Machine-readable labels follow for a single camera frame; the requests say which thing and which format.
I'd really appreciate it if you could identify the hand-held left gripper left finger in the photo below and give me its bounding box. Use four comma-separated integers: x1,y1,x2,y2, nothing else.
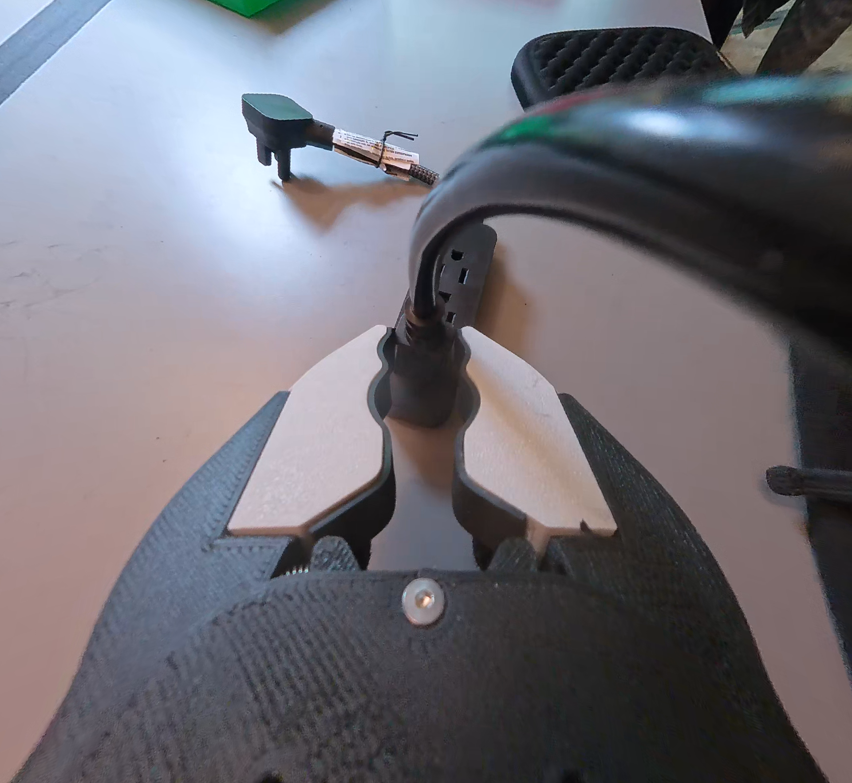
228,325,397,538

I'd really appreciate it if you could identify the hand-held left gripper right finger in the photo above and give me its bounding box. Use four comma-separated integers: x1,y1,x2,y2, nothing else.
456,325,616,538

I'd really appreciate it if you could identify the black power strip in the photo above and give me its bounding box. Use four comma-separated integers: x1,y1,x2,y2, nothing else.
396,222,500,338

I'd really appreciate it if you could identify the black power cord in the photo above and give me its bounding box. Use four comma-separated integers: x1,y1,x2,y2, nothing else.
386,74,852,427

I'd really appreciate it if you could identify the black mesh wrist pad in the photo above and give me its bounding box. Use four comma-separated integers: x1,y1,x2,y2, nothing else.
511,27,736,111

